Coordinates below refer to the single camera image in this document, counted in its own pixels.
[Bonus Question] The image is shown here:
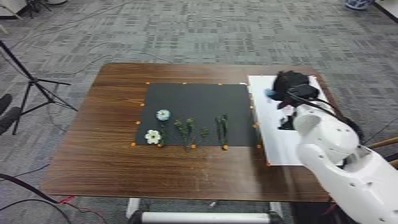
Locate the wooden chair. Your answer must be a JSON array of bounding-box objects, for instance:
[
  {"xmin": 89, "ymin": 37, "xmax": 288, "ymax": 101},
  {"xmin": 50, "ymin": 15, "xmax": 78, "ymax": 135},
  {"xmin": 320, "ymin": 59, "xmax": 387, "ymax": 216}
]
[{"xmin": 364, "ymin": 136, "xmax": 398, "ymax": 168}]

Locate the blue and white vase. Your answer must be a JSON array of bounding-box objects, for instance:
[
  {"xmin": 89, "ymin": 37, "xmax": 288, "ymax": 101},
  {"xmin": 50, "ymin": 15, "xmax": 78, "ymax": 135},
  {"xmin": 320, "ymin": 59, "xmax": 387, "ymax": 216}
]
[{"xmin": 343, "ymin": 0, "xmax": 377, "ymax": 11}]

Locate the small green sprig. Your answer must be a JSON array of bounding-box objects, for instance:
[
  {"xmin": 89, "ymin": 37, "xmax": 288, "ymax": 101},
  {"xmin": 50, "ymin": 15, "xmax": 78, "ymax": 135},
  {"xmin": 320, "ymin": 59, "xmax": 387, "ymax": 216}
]
[{"xmin": 197, "ymin": 127, "xmax": 212, "ymax": 142}]

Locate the pale grey bar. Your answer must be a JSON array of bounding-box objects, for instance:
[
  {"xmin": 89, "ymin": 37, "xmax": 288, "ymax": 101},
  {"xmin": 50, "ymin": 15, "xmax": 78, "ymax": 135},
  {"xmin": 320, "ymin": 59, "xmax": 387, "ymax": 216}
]
[{"xmin": 139, "ymin": 211, "xmax": 276, "ymax": 224}]

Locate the pale blue flower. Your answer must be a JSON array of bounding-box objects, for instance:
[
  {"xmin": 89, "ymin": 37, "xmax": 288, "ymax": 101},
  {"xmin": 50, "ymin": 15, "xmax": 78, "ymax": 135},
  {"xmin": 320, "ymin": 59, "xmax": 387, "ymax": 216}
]
[{"xmin": 155, "ymin": 108, "xmax": 172, "ymax": 148}]

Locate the black floor cable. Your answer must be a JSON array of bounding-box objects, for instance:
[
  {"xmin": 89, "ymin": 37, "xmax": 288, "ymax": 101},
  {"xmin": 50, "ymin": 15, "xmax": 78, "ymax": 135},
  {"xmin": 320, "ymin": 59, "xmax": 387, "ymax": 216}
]
[{"xmin": 0, "ymin": 172, "xmax": 75, "ymax": 224}]

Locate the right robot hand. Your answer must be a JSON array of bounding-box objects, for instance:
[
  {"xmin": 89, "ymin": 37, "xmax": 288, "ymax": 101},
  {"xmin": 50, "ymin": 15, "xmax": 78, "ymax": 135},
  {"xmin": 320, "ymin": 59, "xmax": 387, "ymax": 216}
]
[{"xmin": 270, "ymin": 70, "xmax": 315, "ymax": 96}]

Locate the white sheet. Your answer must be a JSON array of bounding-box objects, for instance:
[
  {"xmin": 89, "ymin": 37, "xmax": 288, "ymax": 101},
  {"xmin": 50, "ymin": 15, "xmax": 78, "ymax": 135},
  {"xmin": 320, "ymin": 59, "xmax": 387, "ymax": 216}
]
[{"xmin": 245, "ymin": 74, "xmax": 338, "ymax": 167}]

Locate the white flower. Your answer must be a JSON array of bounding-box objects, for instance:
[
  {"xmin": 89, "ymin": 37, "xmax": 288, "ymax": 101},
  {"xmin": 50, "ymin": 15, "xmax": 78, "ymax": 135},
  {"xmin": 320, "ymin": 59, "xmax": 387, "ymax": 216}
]
[{"xmin": 142, "ymin": 128, "xmax": 164, "ymax": 146}]

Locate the dark mat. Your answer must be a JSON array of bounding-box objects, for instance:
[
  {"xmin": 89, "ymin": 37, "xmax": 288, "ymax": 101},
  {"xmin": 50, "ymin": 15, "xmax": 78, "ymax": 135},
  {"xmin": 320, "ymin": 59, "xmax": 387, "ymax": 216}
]
[{"xmin": 132, "ymin": 82, "xmax": 263, "ymax": 148}]

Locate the black tripod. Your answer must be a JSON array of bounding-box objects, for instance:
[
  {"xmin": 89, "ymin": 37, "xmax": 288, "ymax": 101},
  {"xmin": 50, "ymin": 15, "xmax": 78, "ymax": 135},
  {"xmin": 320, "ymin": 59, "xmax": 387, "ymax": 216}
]
[{"xmin": 0, "ymin": 39, "xmax": 80, "ymax": 136}]

